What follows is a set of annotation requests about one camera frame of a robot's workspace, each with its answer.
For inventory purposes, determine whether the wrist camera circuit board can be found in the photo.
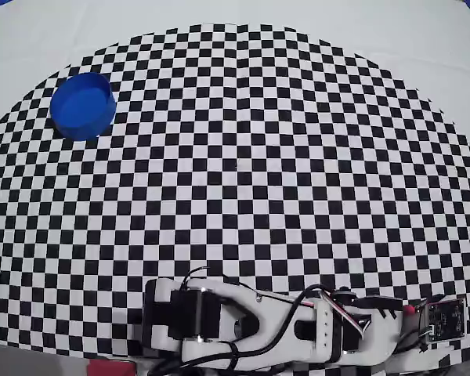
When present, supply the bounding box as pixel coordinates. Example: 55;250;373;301
418;296;468;345

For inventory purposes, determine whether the black white checkerboard paper mat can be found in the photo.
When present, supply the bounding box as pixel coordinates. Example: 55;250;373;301
0;0;470;376

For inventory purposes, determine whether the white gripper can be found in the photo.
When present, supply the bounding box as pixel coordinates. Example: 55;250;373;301
342;287;426;367

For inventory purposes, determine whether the red flat object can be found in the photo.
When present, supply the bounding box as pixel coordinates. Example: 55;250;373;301
86;360;137;376

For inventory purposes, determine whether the blue round box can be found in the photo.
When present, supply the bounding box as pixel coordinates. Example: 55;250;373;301
49;71;116;142

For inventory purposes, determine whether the thick black cable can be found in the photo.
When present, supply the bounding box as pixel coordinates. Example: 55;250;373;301
148;266;338;373

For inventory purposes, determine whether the red white black servo wire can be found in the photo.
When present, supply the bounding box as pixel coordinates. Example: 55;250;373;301
320;289;371;336

